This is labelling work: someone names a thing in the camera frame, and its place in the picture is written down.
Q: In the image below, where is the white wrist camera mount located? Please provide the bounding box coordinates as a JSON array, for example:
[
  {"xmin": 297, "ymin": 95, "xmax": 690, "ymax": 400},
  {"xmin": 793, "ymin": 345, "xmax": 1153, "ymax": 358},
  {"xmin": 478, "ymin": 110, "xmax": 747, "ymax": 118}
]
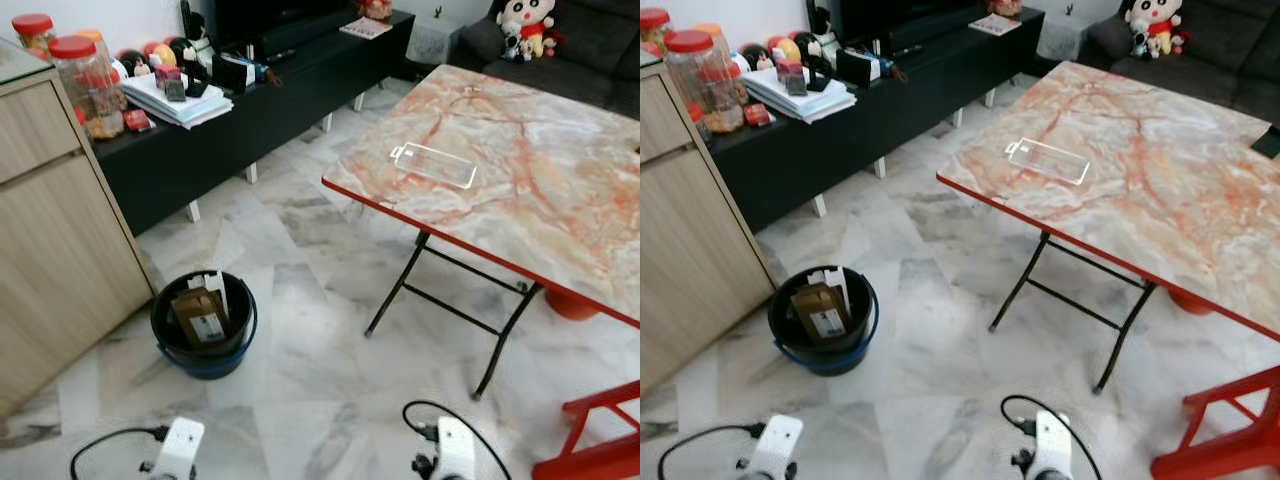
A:
[
  {"xmin": 150, "ymin": 417, "xmax": 207, "ymax": 480},
  {"xmin": 749, "ymin": 414, "xmax": 805, "ymax": 480},
  {"xmin": 1029, "ymin": 410, "xmax": 1077, "ymax": 480},
  {"xmin": 431, "ymin": 416, "xmax": 478, "ymax": 480}
]

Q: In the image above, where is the red round bucket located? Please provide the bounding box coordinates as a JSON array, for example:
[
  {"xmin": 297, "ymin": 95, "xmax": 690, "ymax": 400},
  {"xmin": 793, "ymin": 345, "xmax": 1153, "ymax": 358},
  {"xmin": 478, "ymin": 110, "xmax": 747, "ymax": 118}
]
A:
[
  {"xmin": 1164, "ymin": 284, "xmax": 1217, "ymax": 317},
  {"xmin": 544, "ymin": 287, "xmax": 602, "ymax": 322}
]

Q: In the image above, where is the white lace covered stool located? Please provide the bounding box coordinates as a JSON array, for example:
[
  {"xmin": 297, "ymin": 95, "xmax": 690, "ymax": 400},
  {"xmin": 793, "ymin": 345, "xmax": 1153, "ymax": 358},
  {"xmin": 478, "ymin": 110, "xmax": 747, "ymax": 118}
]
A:
[
  {"xmin": 404, "ymin": 14, "xmax": 467, "ymax": 67},
  {"xmin": 1034, "ymin": 9, "xmax": 1097, "ymax": 62}
]

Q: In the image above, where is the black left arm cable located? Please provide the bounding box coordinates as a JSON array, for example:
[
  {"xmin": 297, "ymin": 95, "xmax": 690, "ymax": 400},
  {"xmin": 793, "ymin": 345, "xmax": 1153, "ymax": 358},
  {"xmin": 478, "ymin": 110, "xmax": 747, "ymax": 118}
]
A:
[
  {"xmin": 656, "ymin": 424, "xmax": 767, "ymax": 480},
  {"xmin": 69, "ymin": 426, "xmax": 167, "ymax": 480}
]

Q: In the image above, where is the stack of white papers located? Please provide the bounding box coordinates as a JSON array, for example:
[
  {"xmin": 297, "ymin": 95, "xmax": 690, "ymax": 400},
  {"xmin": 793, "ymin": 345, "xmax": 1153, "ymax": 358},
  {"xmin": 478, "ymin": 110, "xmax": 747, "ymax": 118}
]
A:
[
  {"xmin": 744, "ymin": 64, "xmax": 860, "ymax": 124},
  {"xmin": 119, "ymin": 71, "xmax": 235, "ymax": 130}
]

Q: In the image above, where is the black rubbish bin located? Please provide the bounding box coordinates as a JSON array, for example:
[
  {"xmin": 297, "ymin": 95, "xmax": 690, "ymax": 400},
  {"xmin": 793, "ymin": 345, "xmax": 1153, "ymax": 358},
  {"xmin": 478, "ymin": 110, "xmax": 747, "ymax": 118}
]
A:
[
  {"xmin": 767, "ymin": 264, "xmax": 882, "ymax": 378},
  {"xmin": 149, "ymin": 269, "xmax": 259, "ymax": 381}
]

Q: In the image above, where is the clear plastic tray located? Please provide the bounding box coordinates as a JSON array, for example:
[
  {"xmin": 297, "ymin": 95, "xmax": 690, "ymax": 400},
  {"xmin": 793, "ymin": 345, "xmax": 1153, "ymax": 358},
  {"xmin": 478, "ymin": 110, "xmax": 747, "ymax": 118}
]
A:
[
  {"xmin": 1004, "ymin": 137, "xmax": 1092, "ymax": 188},
  {"xmin": 389, "ymin": 142, "xmax": 480, "ymax": 192}
]

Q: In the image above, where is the brown carton with white label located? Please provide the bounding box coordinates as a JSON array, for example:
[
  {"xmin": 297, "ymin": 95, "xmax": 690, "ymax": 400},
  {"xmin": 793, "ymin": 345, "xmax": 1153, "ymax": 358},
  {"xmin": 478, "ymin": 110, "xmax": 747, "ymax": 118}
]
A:
[
  {"xmin": 169, "ymin": 286, "xmax": 232, "ymax": 349},
  {"xmin": 789, "ymin": 282, "xmax": 855, "ymax": 347}
]

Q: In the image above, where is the dark grey sofa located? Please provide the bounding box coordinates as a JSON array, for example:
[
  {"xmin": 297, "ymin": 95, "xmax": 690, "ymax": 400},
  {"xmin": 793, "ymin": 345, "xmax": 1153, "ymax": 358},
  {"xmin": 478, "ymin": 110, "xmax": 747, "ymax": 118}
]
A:
[
  {"xmin": 1084, "ymin": 0, "xmax": 1280, "ymax": 127},
  {"xmin": 459, "ymin": 0, "xmax": 641, "ymax": 120}
]

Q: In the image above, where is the marble pattern folding table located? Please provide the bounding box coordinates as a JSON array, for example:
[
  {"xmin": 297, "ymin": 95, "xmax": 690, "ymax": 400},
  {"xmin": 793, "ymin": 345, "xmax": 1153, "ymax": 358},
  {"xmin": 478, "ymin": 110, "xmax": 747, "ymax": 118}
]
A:
[
  {"xmin": 936, "ymin": 61, "xmax": 1280, "ymax": 397},
  {"xmin": 321, "ymin": 64, "xmax": 641, "ymax": 402}
]

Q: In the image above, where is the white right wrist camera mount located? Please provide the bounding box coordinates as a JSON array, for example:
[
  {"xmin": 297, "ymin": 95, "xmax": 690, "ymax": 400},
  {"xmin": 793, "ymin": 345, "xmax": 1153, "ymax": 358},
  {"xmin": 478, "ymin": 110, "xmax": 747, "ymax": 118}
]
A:
[
  {"xmin": 1029, "ymin": 410, "xmax": 1077, "ymax": 480},
  {"xmin": 431, "ymin": 416, "xmax": 478, "ymax": 480}
]

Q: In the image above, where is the white and pink magazine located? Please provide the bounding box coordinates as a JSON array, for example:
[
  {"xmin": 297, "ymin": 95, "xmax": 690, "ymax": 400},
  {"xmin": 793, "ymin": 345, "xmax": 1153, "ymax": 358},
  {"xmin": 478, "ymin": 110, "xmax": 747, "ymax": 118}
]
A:
[
  {"xmin": 967, "ymin": 13, "xmax": 1024, "ymax": 37},
  {"xmin": 339, "ymin": 16, "xmax": 394, "ymax": 40}
]

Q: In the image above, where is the red plastic stool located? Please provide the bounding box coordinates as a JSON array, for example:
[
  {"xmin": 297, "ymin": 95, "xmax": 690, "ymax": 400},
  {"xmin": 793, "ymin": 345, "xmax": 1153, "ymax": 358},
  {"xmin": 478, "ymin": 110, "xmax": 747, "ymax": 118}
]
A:
[
  {"xmin": 531, "ymin": 379, "xmax": 641, "ymax": 480},
  {"xmin": 1149, "ymin": 364, "xmax": 1280, "ymax": 480}
]

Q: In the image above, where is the black low TV console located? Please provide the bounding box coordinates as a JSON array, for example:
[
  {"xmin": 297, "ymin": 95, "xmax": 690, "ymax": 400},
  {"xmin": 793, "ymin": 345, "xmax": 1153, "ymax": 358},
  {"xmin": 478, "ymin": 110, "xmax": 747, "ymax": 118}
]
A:
[
  {"xmin": 94, "ymin": 9, "xmax": 417, "ymax": 238},
  {"xmin": 714, "ymin": 4, "xmax": 1042, "ymax": 234}
]

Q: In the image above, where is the large red lid snack jar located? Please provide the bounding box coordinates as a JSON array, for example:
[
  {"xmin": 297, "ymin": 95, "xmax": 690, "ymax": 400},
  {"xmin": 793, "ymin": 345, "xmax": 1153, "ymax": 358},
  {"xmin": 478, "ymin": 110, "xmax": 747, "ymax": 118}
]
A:
[
  {"xmin": 664, "ymin": 29, "xmax": 747, "ymax": 137},
  {"xmin": 49, "ymin": 36, "xmax": 127, "ymax": 142}
]

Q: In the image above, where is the white paper scrap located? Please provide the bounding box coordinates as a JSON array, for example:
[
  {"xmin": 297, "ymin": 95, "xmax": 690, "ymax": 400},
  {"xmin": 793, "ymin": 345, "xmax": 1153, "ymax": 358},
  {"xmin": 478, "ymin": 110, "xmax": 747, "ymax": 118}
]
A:
[
  {"xmin": 807, "ymin": 266, "xmax": 852, "ymax": 312},
  {"xmin": 199, "ymin": 269, "xmax": 231, "ymax": 313}
]

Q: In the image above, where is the red shirt boy doll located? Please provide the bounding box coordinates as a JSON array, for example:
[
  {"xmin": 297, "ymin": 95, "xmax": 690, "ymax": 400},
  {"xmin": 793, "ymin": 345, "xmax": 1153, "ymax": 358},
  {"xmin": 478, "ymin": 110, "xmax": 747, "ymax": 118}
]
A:
[
  {"xmin": 496, "ymin": 0, "xmax": 562, "ymax": 62},
  {"xmin": 1124, "ymin": 0, "xmax": 1192, "ymax": 57}
]

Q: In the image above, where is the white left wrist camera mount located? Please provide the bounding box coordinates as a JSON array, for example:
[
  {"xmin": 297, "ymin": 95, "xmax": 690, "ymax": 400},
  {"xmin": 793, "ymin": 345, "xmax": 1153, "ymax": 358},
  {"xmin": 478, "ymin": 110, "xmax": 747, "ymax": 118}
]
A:
[
  {"xmin": 749, "ymin": 414, "xmax": 805, "ymax": 480},
  {"xmin": 150, "ymin": 417, "xmax": 207, "ymax": 480}
]

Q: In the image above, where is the light wood cabinet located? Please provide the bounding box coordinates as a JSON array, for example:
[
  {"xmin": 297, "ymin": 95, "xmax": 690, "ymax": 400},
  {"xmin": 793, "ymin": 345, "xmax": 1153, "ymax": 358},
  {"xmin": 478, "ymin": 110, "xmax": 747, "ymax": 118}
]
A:
[
  {"xmin": 0, "ymin": 40, "xmax": 158, "ymax": 418},
  {"xmin": 640, "ymin": 48, "xmax": 773, "ymax": 397}
]

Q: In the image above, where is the small red lid jar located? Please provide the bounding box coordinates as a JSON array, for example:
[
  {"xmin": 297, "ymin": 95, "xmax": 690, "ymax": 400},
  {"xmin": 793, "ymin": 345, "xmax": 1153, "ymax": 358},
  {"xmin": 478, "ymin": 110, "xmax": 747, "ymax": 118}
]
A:
[
  {"xmin": 640, "ymin": 7, "xmax": 674, "ymax": 57},
  {"xmin": 11, "ymin": 13, "xmax": 57, "ymax": 61}
]

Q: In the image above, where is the small black box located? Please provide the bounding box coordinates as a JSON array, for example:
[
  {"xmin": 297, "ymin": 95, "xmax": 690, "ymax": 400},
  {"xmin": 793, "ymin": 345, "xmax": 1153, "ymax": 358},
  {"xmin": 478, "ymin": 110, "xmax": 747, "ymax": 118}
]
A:
[
  {"xmin": 214, "ymin": 55, "xmax": 258, "ymax": 93},
  {"xmin": 836, "ymin": 48, "xmax": 882, "ymax": 87}
]

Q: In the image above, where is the black television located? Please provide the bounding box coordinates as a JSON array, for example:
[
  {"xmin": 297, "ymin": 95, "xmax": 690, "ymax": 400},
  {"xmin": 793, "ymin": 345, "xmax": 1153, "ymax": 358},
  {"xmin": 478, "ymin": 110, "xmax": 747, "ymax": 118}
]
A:
[
  {"xmin": 214, "ymin": 0, "xmax": 353, "ymax": 43},
  {"xmin": 839, "ymin": 0, "xmax": 987, "ymax": 43}
]

